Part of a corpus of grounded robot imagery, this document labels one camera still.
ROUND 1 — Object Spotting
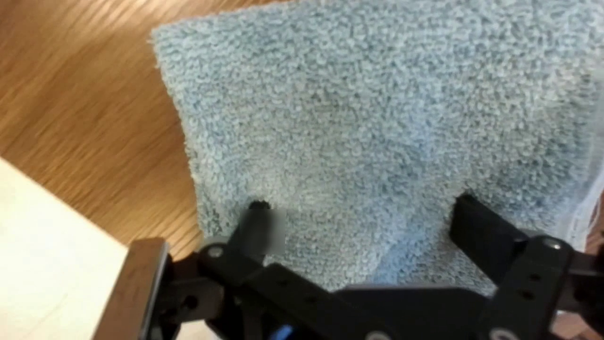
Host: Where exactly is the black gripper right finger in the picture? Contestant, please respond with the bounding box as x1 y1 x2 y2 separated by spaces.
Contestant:
447 191 573 340

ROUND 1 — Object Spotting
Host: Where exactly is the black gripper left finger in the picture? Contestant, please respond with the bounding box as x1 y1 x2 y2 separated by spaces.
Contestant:
196 199 335 340

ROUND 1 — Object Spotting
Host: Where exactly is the light blue terry towel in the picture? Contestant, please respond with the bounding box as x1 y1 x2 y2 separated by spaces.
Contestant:
148 0 604 299

